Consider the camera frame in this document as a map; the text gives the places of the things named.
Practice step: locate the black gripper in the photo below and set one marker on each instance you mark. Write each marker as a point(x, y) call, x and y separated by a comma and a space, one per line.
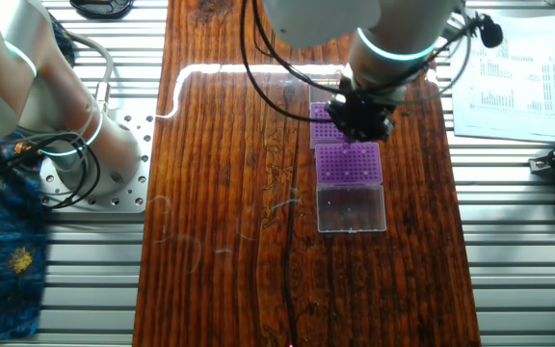
point(362, 118)

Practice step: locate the brown wooden board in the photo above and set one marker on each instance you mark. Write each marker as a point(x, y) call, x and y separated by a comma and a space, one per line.
point(210, 241)

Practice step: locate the blue patterned cloth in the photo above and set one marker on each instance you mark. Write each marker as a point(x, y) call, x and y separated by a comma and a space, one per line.
point(3, 270)

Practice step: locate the purple pipette tip box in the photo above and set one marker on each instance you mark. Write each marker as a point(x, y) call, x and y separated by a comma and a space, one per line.
point(354, 164)
point(321, 127)

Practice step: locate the white printed paper sheet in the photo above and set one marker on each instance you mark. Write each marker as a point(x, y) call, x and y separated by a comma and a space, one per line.
point(518, 87)

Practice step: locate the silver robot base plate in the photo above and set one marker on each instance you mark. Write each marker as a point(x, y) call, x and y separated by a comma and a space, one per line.
point(133, 193)

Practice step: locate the black C-clamp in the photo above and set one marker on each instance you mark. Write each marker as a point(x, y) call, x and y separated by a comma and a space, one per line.
point(101, 9)

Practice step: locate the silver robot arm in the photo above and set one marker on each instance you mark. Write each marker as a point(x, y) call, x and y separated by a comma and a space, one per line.
point(17, 96)

